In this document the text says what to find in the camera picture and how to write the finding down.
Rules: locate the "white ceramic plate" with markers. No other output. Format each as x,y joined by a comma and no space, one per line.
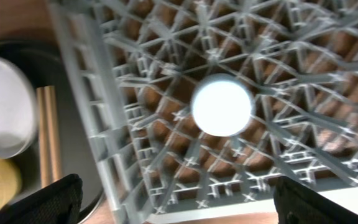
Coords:
18,110

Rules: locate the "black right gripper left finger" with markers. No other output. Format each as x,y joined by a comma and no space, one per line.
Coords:
59,203

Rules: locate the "wooden chopstick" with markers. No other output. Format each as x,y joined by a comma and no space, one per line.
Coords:
53,132
43,140

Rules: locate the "light blue plastic cup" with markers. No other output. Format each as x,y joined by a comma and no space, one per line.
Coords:
222,105

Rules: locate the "round black serving tray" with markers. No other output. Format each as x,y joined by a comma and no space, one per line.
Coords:
43,66

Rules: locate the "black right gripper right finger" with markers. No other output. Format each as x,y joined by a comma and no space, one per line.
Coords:
297,204

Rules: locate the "grey plastic dishwasher rack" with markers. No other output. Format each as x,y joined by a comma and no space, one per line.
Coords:
133,67

